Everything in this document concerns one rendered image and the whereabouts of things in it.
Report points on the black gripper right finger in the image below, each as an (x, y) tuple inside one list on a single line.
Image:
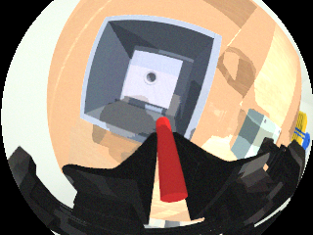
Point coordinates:
[(207, 177)]

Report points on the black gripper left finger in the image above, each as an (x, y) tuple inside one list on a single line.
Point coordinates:
[(132, 181)]

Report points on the red peg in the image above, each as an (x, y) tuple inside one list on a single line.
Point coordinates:
[(171, 179)]

